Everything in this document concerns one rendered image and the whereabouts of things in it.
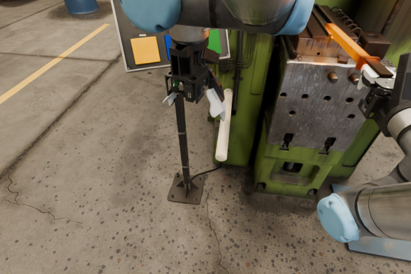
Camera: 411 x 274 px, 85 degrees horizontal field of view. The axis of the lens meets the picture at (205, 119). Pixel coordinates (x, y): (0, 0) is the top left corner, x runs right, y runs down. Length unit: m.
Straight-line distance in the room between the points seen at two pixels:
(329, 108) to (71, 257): 1.44
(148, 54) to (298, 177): 1.12
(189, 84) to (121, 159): 1.39
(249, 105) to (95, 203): 1.10
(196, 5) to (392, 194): 0.35
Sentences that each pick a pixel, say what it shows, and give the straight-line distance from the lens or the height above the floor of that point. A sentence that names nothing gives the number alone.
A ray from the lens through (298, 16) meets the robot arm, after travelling 0.28.
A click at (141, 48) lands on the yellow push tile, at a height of 1.02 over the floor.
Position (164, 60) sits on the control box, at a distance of 0.74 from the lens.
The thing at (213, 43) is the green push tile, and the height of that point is 1.01.
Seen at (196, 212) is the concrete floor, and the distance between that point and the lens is 1.45.
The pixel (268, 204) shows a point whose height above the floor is 0.00.
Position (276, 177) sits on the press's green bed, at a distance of 1.45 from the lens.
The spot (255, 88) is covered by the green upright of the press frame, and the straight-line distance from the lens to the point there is 1.20.
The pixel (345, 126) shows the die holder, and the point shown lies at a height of 0.63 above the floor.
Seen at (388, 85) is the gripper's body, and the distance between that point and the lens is 0.63.
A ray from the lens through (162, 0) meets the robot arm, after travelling 0.28.
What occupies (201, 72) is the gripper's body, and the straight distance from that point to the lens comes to 0.46.
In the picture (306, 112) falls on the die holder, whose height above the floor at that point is 0.69.
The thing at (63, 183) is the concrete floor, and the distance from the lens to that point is 1.81.
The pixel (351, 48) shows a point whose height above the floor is 1.02.
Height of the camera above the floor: 1.30
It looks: 41 degrees down
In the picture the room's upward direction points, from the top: straight up
